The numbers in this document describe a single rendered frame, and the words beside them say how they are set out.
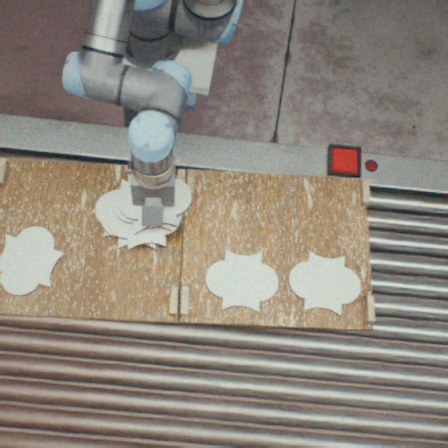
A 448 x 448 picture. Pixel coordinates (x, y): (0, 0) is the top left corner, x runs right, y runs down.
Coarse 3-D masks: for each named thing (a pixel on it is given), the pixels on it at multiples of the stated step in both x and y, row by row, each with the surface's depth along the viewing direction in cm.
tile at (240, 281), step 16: (240, 256) 150; (256, 256) 151; (208, 272) 149; (224, 272) 149; (240, 272) 149; (256, 272) 149; (272, 272) 150; (208, 288) 148; (224, 288) 148; (240, 288) 148; (256, 288) 148; (272, 288) 148; (224, 304) 147; (240, 304) 147; (256, 304) 147
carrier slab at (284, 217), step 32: (224, 192) 156; (256, 192) 157; (288, 192) 158; (320, 192) 158; (352, 192) 159; (192, 224) 153; (224, 224) 154; (256, 224) 154; (288, 224) 155; (320, 224) 155; (352, 224) 156; (192, 256) 151; (224, 256) 151; (288, 256) 152; (320, 256) 153; (352, 256) 153; (192, 288) 148; (288, 288) 150; (192, 320) 146; (224, 320) 147; (256, 320) 147; (288, 320) 147; (320, 320) 148; (352, 320) 148
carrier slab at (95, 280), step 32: (32, 160) 156; (0, 192) 153; (32, 192) 153; (64, 192) 154; (96, 192) 154; (0, 224) 150; (32, 224) 151; (64, 224) 151; (96, 224) 152; (0, 256) 148; (64, 256) 149; (96, 256) 149; (128, 256) 150; (160, 256) 150; (0, 288) 145; (64, 288) 146; (96, 288) 147; (128, 288) 147; (160, 288) 148; (128, 320) 145; (160, 320) 146
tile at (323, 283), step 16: (304, 272) 150; (320, 272) 150; (336, 272) 151; (352, 272) 151; (304, 288) 149; (320, 288) 149; (336, 288) 149; (352, 288) 150; (304, 304) 148; (320, 304) 148; (336, 304) 148
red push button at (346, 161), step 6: (336, 150) 163; (342, 150) 163; (348, 150) 163; (354, 150) 163; (336, 156) 162; (342, 156) 162; (348, 156) 163; (354, 156) 163; (336, 162) 162; (342, 162) 162; (348, 162) 162; (354, 162) 162; (336, 168) 161; (342, 168) 161; (348, 168) 162; (354, 168) 162
